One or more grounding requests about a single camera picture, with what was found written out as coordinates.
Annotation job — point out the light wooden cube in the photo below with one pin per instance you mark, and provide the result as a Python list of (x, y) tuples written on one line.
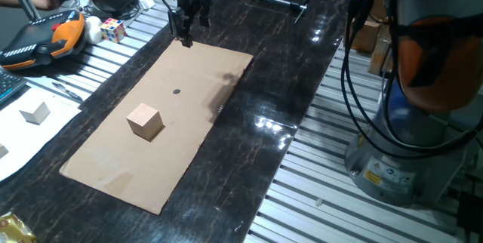
[(145, 120)]

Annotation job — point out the black round mark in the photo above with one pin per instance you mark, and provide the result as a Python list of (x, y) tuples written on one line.
[(176, 91)]

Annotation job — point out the small white block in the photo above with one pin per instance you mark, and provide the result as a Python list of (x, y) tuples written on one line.
[(35, 114), (2, 151)]

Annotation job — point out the Rubik's cube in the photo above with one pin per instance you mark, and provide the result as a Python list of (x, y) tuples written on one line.
[(112, 30)]

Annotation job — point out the white rounded object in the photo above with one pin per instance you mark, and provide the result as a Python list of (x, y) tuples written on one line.
[(93, 29)]

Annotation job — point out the brown cardboard sheet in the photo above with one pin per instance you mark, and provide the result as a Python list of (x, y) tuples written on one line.
[(181, 152)]

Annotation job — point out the black pen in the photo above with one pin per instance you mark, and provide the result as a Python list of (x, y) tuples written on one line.
[(68, 92)]

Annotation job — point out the orange black teach pendant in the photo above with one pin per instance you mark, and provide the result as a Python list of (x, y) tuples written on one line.
[(41, 43)]

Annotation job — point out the black connector with blue light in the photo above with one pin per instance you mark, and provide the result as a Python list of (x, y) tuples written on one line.
[(358, 1)]

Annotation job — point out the brown cardboard box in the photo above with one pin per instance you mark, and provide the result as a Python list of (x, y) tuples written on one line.
[(380, 52), (365, 36)]

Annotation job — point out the black keyboard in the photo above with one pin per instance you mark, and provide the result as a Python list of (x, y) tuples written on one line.
[(9, 84)]

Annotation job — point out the white paper sheet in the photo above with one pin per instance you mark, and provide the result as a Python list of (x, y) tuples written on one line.
[(26, 141)]

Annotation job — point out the small white scrap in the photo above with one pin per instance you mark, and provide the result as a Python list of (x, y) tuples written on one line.
[(319, 202)]

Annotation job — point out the gold snack packet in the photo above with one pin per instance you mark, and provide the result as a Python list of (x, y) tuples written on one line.
[(13, 229)]

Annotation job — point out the black power box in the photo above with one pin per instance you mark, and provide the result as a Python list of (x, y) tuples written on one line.
[(471, 213)]

